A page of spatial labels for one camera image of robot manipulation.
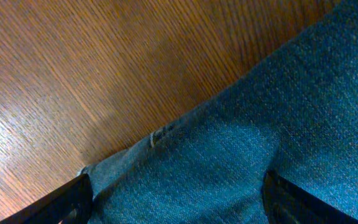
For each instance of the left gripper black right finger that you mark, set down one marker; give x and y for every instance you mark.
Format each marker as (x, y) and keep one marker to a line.
(286, 203)

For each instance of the dark blue jeans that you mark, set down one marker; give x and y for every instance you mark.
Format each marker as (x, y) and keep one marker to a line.
(296, 112)

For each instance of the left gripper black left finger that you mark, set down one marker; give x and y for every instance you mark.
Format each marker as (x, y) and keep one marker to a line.
(70, 203)

